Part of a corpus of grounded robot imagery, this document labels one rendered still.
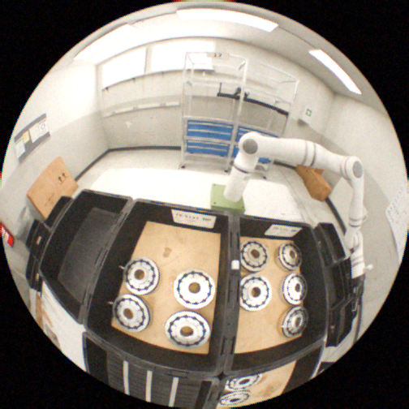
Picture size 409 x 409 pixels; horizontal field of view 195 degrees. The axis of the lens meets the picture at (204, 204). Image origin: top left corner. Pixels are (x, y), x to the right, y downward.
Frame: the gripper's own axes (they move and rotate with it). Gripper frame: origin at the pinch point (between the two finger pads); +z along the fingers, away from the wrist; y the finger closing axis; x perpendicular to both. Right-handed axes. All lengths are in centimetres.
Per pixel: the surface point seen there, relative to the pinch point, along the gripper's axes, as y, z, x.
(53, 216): 218, -8, -51
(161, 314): 72, -4, -13
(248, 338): 48.4, -0.8, -11.7
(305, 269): 30.0, -21.9, -10.0
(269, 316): 43.1, -7.5, -12.1
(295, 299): 35.6, -12.0, -9.3
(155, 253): 79, -20, -15
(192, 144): 116, -200, -71
